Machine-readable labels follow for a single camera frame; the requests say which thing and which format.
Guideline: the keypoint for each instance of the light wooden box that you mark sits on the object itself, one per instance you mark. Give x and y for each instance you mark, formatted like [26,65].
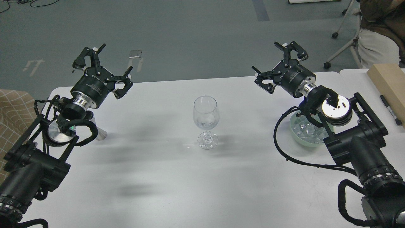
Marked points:
[389,79]

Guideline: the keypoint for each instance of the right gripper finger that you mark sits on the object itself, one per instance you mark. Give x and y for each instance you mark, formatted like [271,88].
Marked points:
[267,80]
[287,49]

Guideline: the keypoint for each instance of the steel cone jigger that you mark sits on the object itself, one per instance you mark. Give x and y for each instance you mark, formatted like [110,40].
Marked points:
[101,134]

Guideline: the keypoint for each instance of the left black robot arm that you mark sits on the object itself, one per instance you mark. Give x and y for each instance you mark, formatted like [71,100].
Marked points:
[37,161]

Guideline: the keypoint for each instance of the green bowl with ice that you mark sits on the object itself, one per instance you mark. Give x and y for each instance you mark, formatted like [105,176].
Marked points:
[304,132]

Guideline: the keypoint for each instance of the clear wine glass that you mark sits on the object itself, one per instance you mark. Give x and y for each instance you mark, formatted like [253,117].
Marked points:
[206,116]

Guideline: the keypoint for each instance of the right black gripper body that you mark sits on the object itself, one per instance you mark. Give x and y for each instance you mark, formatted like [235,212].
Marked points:
[291,78]

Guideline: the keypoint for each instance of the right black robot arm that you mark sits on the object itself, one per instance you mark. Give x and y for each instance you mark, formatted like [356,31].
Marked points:
[354,141]

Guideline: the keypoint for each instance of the seated person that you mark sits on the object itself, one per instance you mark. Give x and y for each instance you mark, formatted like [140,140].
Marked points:
[382,32]

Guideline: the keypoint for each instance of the black marker pen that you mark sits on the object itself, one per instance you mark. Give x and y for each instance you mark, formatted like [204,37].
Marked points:
[391,111]

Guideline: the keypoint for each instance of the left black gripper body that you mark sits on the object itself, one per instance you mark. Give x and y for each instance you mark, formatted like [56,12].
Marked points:
[93,86]

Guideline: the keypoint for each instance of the beige checkered chair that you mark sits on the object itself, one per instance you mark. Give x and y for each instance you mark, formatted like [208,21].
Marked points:
[16,115]

